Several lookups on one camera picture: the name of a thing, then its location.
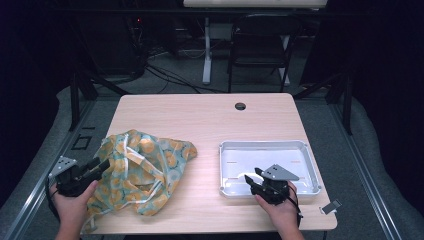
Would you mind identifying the black folding chair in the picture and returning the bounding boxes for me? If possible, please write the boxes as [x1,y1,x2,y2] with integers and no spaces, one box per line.
[227,13,294,94]

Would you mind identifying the aluminium floor rail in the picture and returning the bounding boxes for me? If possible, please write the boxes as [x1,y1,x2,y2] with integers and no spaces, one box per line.
[0,99,98,240]
[328,103,405,240]

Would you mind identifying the person's right hand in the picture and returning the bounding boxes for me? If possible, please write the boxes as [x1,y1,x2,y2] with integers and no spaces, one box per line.
[254,181,301,234]

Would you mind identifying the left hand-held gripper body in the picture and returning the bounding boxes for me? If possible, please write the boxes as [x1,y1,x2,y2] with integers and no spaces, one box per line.
[49,155,101,198]

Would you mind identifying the person's left hand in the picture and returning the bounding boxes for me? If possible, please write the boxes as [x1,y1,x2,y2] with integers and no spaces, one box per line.
[49,179,99,228]

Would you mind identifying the black metal stand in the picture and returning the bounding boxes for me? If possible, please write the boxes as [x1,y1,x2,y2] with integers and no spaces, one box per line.
[293,66,355,136]
[68,19,132,133]

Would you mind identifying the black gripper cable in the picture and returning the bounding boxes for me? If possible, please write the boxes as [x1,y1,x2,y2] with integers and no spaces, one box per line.
[286,184,304,228]
[44,176,62,223]

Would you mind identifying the white desk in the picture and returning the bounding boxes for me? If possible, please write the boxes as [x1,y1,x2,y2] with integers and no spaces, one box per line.
[182,0,329,87]

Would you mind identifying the dark equipment cabinet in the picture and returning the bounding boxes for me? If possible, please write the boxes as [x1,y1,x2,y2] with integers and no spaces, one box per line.
[79,13,148,78]

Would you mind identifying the fruit print plastic bag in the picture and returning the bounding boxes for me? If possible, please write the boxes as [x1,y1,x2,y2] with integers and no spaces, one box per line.
[81,129,198,234]

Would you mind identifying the small grey tag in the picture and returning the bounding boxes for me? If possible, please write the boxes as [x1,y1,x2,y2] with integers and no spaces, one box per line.
[319,199,343,216]

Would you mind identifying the black floor cables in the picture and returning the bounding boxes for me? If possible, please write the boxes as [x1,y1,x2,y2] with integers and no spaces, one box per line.
[143,63,228,95]

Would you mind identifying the silver metal tray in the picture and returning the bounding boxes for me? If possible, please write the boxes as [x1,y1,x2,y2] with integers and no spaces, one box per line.
[218,139,322,200]

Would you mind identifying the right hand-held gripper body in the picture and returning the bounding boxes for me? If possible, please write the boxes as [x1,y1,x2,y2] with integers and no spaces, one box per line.
[250,163,300,205]

